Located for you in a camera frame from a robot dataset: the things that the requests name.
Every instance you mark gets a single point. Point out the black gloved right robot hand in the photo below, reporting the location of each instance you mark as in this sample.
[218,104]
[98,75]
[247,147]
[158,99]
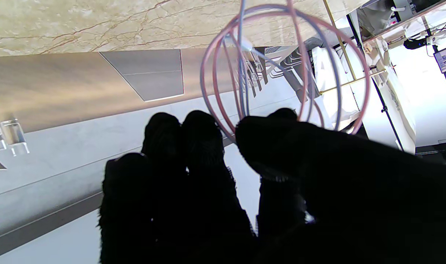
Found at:
[336,190]

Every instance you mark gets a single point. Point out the thin black tripod pole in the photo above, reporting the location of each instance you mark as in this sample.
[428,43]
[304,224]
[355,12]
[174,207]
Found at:
[384,99]

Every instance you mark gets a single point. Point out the dark conference chair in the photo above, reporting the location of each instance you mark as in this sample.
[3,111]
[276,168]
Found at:
[292,69]

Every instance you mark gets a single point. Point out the light wooden shelf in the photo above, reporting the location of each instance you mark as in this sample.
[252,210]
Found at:
[402,25]

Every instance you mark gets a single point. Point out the brown conference table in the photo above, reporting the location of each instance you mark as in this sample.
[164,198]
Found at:
[61,84]

